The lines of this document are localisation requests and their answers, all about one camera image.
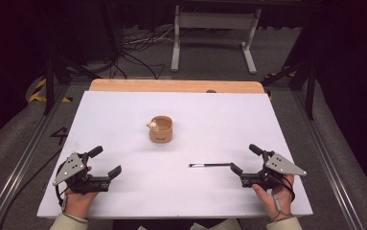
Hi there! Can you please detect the aluminium floor rail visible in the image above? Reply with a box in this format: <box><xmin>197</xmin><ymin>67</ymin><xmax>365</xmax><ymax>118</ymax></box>
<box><xmin>290</xmin><ymin>90</ymin><xmax>366</xmax><ymax>230</ymax></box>
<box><xmin>0</xmin><ymin>83</ymin><xmax>72</xmax><ymax>230</ymax></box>

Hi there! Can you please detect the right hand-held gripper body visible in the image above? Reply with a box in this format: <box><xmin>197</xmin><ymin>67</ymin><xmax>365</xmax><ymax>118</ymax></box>
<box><xmin>241</xmin><ymin>150</ymin><xmax>308</xmax><ymax>190</ymax></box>

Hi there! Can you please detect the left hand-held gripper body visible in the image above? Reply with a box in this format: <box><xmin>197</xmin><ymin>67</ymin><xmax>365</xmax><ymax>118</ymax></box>
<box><xmin>52</xmin><ymin>151</ymin><xmax>112</xmax><ymax>196</ymax></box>

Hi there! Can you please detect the bundle of floor cables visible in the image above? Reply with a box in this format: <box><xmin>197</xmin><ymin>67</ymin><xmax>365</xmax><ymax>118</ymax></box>
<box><xmin>112</xmin><ymin>27</ymin><xmax>176</xmax><ymax>81</ymax></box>

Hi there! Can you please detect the person's right hand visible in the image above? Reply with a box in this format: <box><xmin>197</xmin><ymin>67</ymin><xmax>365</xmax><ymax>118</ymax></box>
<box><xmin>251</xmin><ymin>174</ymin><xmax>296</xmax><ymax>221</ymax></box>

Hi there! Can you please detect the person's left hand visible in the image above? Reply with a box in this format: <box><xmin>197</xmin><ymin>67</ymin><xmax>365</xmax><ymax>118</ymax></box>
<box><xmin>63</xmin><ymin>191</ymin><xmax>100</xmax><ymax>220</ymax></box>

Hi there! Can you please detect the black metal stand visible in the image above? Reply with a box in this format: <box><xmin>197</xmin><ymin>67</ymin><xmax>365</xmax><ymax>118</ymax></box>
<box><xmin>42</xmin><ymin>54</ymin><xmax>103</xmax><ymax>117</ymax></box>
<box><xmin>261</xmin><ymin>58</ymin><xmax>317</xmax><ymax>121</ymax></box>

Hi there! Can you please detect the white metal stand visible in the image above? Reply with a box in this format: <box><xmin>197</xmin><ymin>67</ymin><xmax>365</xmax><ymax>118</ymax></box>
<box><xmin>171</xmin><ymin>5</ymin><xmax>263</xmax><ymax>75</ymax></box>

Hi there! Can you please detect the black pen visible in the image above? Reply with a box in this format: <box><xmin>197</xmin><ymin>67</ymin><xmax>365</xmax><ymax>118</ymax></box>
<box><xmin>188</xmin><ymin>162</ymin><xmax>233</xmax><ymax>169</ymax></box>

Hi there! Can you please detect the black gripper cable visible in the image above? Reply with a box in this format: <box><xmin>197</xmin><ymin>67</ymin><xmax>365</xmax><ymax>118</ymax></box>
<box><xmin>0</xmin><ymin>149</ymin><xmax>64</xmax><ymax>230</ymax></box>

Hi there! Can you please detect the white table board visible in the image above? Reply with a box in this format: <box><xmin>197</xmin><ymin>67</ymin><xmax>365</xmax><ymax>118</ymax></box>
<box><xmin>36</xmin><ymin>90</ymin><xmax>313</xmax><ymax>220</ymax></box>

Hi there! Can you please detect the beige pen holder with figurine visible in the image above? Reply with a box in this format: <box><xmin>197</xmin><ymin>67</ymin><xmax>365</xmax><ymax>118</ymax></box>
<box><xmin>146</xmin><ymin>115</ymin><xmax>174</xmax><ymax>144</ymax></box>

